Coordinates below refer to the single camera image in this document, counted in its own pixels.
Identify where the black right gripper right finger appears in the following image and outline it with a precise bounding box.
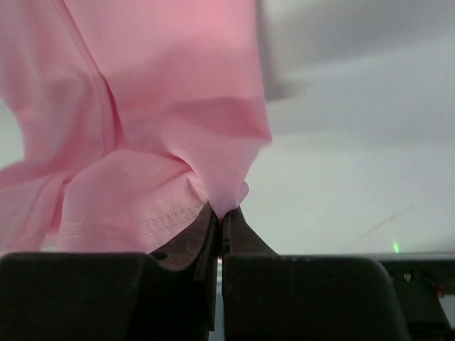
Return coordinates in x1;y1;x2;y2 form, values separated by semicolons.
222;210;410;340

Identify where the pink t shirt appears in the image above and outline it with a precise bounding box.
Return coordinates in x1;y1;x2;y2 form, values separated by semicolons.
1;1;272;253

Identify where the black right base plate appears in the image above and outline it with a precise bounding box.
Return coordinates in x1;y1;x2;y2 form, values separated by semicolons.
382;259;454;340

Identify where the aluminium rail frame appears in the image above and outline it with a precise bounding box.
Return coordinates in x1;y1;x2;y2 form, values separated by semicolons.
368;251;455;261

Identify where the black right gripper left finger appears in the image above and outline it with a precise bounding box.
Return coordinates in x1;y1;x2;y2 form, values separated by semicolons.
1;205;218;340

